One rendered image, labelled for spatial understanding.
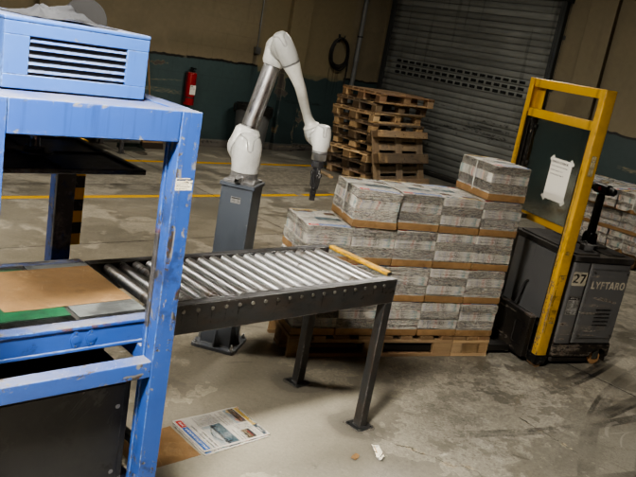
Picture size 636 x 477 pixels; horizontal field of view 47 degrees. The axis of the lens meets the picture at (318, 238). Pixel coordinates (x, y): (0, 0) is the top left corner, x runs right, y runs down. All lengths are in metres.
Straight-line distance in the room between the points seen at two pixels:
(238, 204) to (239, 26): 7.69
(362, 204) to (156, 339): 2.05
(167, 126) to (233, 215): 1.90
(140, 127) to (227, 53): 9.33
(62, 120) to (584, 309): 3.93
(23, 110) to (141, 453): 1.27
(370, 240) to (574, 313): 1.59
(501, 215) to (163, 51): 7.15
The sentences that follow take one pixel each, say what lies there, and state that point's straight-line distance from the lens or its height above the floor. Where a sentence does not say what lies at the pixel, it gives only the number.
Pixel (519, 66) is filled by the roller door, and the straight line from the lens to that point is 11.76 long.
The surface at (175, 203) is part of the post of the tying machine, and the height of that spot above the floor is 1.26.
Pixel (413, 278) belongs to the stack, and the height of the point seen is 0.53.
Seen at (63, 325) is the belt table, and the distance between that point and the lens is 2.57.
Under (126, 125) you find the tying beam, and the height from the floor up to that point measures 1.49.
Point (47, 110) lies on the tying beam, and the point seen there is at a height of 1.52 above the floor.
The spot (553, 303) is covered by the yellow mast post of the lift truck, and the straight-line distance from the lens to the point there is 5.03.
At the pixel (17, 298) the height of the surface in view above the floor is 0.80.
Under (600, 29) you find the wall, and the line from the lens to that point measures 11.16.
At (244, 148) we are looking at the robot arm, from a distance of 4.09.
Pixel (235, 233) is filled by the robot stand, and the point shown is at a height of 0.72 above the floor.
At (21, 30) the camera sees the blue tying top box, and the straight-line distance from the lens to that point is 2.28.
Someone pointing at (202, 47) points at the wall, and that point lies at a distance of 11.30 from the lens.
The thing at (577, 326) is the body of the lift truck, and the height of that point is 0.29.
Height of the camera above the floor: 1.82
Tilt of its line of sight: 15 degrees down
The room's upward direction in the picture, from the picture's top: 10 degrees clockwise
